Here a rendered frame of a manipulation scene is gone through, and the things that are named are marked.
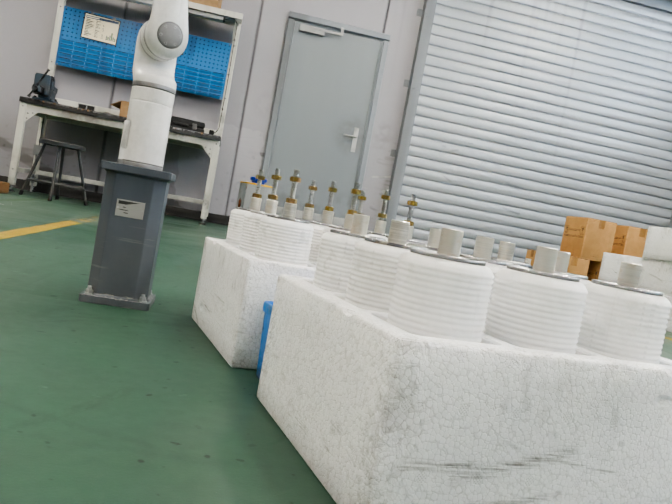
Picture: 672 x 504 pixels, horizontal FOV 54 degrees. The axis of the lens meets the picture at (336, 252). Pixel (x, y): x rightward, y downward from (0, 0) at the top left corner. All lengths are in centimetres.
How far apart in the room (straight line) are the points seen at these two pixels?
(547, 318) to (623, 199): 697
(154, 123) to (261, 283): 54
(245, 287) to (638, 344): 59
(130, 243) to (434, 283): 95
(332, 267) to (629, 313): 35
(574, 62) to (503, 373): 687
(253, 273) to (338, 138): 552
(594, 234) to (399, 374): 461
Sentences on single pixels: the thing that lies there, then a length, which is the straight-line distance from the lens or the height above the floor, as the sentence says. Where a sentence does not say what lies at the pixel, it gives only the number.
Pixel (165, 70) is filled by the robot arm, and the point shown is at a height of 52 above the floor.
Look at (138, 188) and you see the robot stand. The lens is 147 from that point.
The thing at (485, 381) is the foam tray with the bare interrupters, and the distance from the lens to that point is 63.
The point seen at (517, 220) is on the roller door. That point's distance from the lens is 705.
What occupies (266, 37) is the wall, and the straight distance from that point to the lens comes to 663.
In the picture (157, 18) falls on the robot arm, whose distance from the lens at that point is 151.
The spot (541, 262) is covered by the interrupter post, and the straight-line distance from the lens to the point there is 73.
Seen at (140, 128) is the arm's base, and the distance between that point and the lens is 149.
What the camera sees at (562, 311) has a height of 22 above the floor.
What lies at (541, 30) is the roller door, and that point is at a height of 251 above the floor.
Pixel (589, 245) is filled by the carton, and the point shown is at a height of 40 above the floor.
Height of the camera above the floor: 27
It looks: 3 degrees down
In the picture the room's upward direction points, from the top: 10 degrees clockwise
